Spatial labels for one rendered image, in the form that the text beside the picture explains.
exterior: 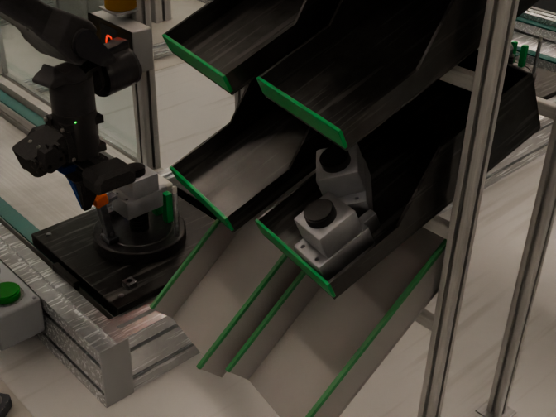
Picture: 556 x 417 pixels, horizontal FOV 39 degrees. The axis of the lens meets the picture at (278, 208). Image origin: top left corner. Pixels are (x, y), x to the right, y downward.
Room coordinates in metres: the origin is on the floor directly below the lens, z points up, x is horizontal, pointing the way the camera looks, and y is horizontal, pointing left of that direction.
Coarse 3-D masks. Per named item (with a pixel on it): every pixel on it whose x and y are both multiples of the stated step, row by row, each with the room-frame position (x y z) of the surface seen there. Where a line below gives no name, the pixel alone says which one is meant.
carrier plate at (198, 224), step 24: (96, 216) 1.06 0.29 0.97; (192, 216) 1.07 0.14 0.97; (48, 240) 0.99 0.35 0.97; (72, 240) 0.99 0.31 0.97; (192, 240) 1.00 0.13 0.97; (72, 264) 0.93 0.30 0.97; (96, 264) 0.93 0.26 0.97; (120, 264) 0.93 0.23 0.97; (168, 264) 0.93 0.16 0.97; (96, 288) 0.87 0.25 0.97; (120, 288) 0.87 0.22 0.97; (144, 288) 0.88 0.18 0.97; (120, 312) 0.83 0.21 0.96
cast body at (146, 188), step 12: (144, 168) 1.00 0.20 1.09; (144, 180) 0.99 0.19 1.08; (156, 180) 1.00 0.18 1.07; (120, 192) 0.99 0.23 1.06; (132, 192) 0.97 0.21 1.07; (144, 192) 0.98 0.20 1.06; (156, 192) 1.00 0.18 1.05; (120, 204) 0.98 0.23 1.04; (132, 204) 0.97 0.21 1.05; (144, 204) 0.98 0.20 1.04; (156, 204) 1.00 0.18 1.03; (132, 216) 0.97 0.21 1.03
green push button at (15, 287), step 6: (6, 282) 0.88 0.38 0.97; (12, 282) 0.88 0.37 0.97; (0, 288) 0.86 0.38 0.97; (6, 288) 0.87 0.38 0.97; (12, 288) 0.87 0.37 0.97; (18, 288) 0.87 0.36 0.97; (0, 294) 0.85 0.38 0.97; (6, 294) 0.85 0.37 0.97; (12, 294) 0.85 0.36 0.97; (18, 294) 0.86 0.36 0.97; (0, 300) 0.84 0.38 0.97; (6, 300) 0.84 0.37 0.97; (12, 300) 0.85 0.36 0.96
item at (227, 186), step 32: (256, 96) 0.87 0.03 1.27; (224, 128) 0.84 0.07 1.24; (256, 128) 0.85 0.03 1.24; (288, 128) 0.83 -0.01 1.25; (192, 160) 0.82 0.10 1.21; (224, 160) 0.81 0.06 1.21; (256, 160) 0.80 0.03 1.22; (288, 160) 0.78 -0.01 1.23; (192, 192) 0.77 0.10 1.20; (224, 192) 0.76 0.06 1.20; (256, 192) 0.72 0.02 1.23; (224, 224) 0.71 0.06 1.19
